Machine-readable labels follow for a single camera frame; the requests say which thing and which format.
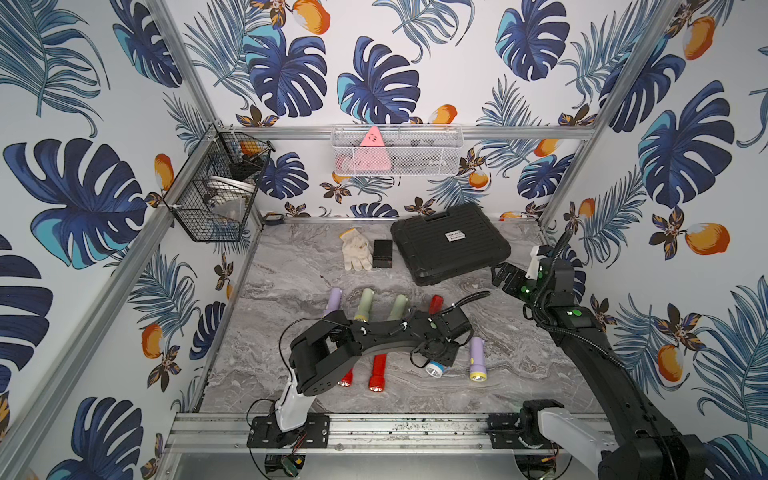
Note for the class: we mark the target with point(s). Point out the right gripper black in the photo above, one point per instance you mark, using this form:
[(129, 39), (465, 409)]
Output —
[(517, 275)]

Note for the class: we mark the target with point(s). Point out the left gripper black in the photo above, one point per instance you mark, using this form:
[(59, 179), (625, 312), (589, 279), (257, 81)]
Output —
[(438, 350)]

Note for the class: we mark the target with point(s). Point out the blue flashlight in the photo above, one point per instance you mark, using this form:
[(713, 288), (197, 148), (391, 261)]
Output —
[(435, 369)]

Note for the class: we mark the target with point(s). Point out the red flashlight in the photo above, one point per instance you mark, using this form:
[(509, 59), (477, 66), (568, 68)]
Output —
[(347, 379), (377, 380), (436, 305)]

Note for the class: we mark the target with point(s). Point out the light green flashlight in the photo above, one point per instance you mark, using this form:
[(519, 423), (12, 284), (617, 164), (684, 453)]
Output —
[(363, 311), (399, 307)]

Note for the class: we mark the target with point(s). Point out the purple flashlight yellow rim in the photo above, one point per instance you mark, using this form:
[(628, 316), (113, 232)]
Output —
[(334, 301)]

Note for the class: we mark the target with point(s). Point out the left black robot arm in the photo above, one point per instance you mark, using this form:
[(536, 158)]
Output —
[(326, 351)]

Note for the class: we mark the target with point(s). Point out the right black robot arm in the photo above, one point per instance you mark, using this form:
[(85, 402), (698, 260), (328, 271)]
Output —
[(643, 443)]

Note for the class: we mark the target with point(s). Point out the black plastic tool case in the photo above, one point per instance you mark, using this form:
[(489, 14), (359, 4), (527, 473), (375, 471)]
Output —
[(456, 241)]

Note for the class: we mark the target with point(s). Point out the small black box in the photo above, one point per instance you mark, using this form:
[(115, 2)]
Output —
[(382, 256)]

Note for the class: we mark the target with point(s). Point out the white work glove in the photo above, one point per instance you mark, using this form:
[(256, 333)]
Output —
[(356, 251)]

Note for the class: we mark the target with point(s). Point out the pink triangle object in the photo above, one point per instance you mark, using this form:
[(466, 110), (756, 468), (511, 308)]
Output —
[(372, 154)]

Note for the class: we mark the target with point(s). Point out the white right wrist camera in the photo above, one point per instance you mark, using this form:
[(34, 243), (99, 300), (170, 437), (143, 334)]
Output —
[(537, 254)]

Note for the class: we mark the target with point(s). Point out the white wire shelf basket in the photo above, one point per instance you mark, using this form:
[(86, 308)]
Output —
[(415, 150)]

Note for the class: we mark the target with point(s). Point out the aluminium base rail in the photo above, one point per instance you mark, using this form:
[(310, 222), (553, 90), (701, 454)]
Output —
[(360, 433)]

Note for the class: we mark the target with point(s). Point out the black wire basket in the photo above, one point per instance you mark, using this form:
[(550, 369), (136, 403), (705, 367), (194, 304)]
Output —
[(219, 185)]

